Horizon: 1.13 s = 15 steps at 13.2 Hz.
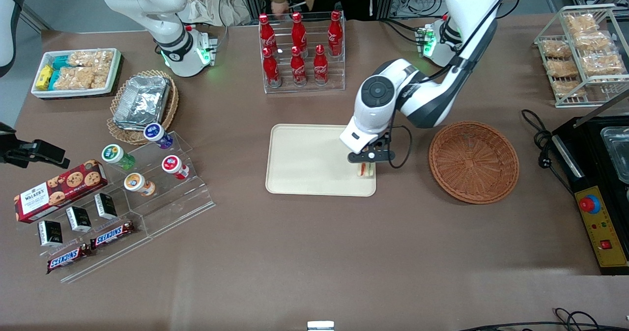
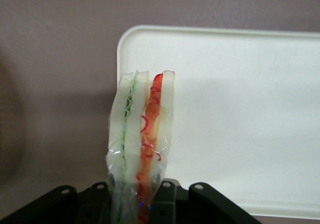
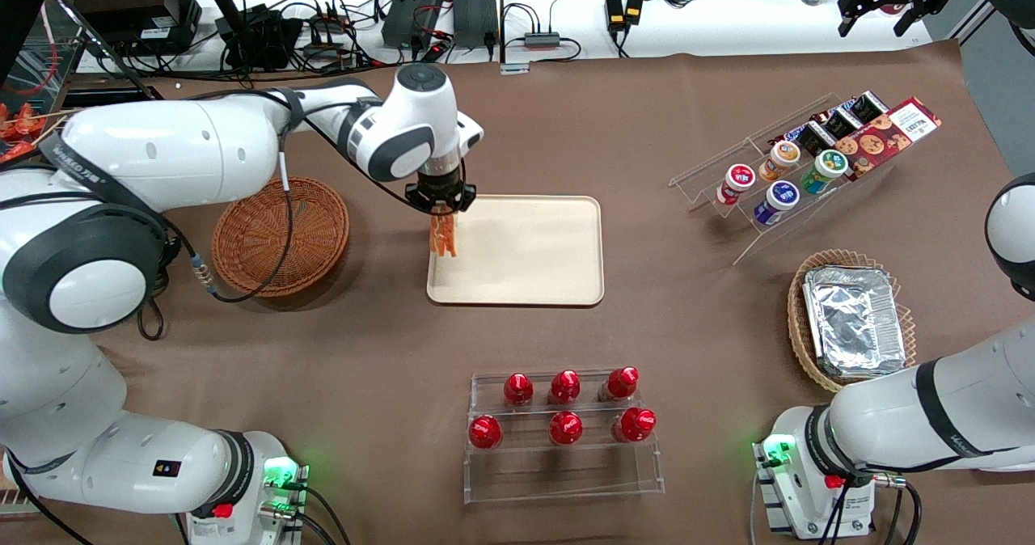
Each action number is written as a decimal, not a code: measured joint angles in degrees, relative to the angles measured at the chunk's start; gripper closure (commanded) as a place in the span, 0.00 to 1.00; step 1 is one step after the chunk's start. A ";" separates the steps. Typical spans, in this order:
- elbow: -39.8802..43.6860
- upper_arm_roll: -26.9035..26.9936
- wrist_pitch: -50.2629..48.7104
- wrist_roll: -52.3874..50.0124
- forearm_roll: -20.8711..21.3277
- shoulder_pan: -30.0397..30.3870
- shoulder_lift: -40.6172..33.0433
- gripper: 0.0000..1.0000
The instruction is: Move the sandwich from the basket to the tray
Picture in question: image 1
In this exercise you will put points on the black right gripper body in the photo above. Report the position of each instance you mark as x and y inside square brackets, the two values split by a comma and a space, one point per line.
[18, 152]

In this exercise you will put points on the triangular sandwich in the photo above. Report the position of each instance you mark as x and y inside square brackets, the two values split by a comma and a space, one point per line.
[368, 172]

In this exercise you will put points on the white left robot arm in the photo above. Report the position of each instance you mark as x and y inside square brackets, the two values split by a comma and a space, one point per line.
[471, 7]

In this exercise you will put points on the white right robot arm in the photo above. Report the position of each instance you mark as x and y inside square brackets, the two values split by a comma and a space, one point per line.
[167, 21]

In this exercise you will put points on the cream plastic tray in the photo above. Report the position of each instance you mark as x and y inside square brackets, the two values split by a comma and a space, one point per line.
[309, 160]

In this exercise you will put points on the brown round wicker basket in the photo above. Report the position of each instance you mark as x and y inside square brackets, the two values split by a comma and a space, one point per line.
[474, 161]

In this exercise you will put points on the light woven wicker basket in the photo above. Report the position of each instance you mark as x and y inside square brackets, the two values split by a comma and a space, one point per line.
[172, 107]

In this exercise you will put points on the person right hand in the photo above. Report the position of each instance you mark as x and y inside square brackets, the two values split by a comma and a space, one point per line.
[280, 9]

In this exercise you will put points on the red Walkers cookie box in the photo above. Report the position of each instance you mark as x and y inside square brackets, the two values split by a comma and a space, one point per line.
[54, 193]

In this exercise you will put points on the small black box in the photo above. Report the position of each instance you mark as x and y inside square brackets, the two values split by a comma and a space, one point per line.
[78, 219]
[50, 233]
[105, 206]

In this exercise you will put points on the green drink bottle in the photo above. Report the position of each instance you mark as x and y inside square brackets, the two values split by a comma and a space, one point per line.
[115, 155]

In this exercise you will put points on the teal snack pack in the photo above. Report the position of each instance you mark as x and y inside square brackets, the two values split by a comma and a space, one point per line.
[54, 79]
[60, 62]

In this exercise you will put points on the yellow snack pack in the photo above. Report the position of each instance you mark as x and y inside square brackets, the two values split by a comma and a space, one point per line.
[44, 77]

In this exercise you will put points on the clear bag of rice crackers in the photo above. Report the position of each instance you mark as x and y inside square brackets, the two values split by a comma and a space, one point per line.
[73, 78]
[91, 58]

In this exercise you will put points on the orange drink bottle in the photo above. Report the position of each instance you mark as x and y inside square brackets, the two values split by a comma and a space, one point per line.
[136, 182]

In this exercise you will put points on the clear acrylic bottle rack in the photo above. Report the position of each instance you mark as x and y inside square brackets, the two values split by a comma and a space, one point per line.
[339, 75]

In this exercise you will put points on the Snickers chocolate bar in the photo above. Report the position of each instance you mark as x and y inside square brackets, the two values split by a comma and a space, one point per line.
[69, 258]
[112, 235]

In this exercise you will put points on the white rectangular plastic bin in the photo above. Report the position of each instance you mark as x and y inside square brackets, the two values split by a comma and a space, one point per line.
[115, 70]

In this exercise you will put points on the red cola bottle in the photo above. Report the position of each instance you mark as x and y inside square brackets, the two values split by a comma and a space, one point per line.
[268, 34]
[271, 70]
[299, 31]
[320, 68]
[335, 34]
[298, 68]

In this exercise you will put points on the stack of foil trays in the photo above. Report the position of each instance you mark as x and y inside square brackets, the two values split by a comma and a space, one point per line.
[142, 102]

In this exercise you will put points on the red drink bottle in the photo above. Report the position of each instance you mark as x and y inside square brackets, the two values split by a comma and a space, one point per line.
[173, 165]

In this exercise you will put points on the clear acrylic step display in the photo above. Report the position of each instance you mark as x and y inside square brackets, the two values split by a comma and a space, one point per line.
[172, 208]

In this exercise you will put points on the small white object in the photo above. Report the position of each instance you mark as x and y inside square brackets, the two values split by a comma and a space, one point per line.
[320, 326]

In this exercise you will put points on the bagged fried snack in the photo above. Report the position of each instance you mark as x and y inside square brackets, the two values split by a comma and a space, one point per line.
[602, 63]
[592, 41]
[562, 68]
[581, 23]
[556, 48]
[570, 88]

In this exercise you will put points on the black appliance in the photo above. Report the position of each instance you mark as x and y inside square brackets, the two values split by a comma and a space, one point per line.
[592, 171]

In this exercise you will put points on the beige crumpled bag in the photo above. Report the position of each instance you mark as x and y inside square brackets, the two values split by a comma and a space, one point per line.
[216, 4]

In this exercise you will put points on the long metal rod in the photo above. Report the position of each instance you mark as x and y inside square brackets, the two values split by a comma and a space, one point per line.
[602, 109]

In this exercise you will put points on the clear plastic container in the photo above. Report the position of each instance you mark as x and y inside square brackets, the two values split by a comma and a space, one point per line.
[618, 151]

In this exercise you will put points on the yellow emergency stop control box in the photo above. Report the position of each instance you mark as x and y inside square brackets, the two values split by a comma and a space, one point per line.
[607, 228]

